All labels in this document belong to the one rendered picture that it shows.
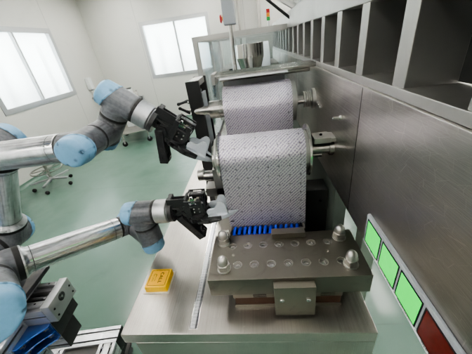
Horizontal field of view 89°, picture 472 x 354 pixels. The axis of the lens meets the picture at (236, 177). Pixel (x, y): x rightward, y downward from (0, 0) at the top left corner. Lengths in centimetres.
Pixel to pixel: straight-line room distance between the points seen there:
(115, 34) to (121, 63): 59
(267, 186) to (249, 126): 27
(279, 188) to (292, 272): 22
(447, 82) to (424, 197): 17
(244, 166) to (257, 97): 28
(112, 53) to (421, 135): 680
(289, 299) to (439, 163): 46
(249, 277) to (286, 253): 12
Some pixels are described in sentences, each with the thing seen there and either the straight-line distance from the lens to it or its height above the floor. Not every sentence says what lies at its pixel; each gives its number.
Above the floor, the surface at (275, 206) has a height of 110.
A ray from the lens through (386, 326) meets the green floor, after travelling 187.
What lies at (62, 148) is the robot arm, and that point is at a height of 138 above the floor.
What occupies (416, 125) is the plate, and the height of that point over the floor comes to 142.
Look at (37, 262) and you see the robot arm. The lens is 89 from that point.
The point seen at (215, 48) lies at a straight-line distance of 164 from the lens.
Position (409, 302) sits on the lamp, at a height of 118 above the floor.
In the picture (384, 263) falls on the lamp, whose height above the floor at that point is 118.
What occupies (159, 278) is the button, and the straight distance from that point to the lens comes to 87.
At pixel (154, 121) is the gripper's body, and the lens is 73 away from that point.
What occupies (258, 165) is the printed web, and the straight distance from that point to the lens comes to 67.
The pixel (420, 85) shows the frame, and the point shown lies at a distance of 45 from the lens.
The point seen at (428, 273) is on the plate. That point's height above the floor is 125.
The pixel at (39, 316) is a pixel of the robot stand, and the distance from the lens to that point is 130.
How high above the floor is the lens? 154
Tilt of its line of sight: 29 degrees down
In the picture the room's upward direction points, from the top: 8 degrees counter-clockwise
